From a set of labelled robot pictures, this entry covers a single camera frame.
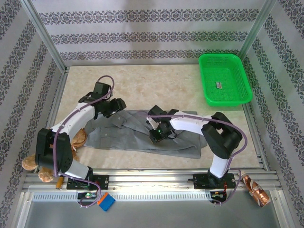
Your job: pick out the grey long sleeve shirt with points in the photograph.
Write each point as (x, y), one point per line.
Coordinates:
(133, 142)

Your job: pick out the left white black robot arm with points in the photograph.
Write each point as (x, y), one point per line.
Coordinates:
(52, 147)

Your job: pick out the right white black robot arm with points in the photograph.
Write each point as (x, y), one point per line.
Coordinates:
(221, 137)

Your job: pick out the brown teddy bear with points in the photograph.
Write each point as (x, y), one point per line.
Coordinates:
(79, 140)

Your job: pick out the small sticker label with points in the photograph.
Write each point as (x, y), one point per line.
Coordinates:
(219, 85)

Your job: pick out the grey metal shelf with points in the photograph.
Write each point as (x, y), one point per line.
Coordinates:
(154, 216)

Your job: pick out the orange and blue block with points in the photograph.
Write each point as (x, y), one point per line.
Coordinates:
(107, 202)

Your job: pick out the small circuit board with LED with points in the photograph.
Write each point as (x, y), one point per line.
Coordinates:
(217, 196)
(87, 195)

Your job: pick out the green plastic mesh basket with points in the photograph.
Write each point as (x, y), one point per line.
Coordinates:
(228, 69)

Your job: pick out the brass cylinder sensor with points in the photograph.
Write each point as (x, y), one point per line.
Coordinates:
(59, 184)

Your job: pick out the copper foil snack bag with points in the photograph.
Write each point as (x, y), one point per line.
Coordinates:
(257, 192)

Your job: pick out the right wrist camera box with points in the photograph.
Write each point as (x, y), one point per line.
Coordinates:
(156, 111)

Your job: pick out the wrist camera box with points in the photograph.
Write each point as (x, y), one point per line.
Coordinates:
(101, 88)
(156, 111)

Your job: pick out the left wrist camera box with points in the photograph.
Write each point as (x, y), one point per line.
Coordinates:
(101, 88)

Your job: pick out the aluminium mounting rail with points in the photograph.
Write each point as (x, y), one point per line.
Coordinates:
(154, 180)

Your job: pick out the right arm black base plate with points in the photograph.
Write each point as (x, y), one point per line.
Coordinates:
(200, 181)

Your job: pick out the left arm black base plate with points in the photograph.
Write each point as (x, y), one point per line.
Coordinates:
(102, 181)

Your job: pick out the aluminium frame post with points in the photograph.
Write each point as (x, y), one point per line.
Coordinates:
(45, 35)
(259, 28)

